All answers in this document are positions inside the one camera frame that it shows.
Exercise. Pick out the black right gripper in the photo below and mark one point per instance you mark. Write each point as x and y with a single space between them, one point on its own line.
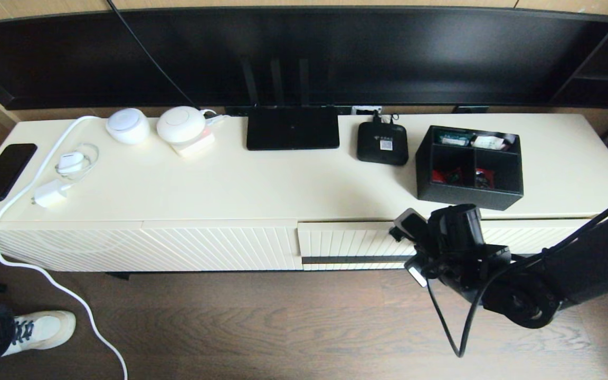
430 264

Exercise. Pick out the black compartment organizer box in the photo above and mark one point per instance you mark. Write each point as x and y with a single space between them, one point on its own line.
467 199

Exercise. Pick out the cream fluted drawer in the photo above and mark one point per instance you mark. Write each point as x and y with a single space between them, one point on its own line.
346 237

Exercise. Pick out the white ribbed cabinet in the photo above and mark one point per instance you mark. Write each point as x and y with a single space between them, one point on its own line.
230 179

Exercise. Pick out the red snack packet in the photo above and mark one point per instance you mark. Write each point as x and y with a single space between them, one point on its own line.
446 177

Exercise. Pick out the pink red sachet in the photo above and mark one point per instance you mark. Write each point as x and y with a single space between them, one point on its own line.
483 178

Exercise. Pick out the black set-top box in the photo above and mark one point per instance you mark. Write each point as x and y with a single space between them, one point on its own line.
382 153

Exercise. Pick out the green tube packet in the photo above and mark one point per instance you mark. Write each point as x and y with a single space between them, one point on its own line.
452 139

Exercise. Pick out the white crumpled packet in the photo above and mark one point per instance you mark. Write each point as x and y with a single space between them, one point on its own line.
488 141

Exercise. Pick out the black router with antennas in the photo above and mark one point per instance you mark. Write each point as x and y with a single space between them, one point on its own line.
292 129

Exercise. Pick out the cream fluted cabinet door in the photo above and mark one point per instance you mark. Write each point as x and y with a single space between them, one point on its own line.
219 248

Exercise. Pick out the black television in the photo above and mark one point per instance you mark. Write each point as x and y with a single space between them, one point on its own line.
388 53

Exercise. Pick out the cream pink flat box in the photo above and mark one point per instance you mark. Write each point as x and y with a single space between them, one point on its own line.
198 149

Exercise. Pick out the large white dome device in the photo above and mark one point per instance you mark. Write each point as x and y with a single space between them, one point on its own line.
180 125

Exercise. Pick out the small white round speaker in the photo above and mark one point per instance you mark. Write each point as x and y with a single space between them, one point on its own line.
127 126

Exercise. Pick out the cream fluted rounded-corner panel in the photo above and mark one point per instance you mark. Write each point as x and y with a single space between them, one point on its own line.
72 245

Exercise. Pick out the white charger adapter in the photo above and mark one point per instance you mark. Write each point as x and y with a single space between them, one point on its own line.
51 194

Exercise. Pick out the white sneaker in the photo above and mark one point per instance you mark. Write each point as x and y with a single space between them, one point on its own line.
40 330

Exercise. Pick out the black smartphone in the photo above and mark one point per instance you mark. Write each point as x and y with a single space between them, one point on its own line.
4 172

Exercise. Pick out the white wall socket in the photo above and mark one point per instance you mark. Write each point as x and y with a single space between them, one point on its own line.
366 110

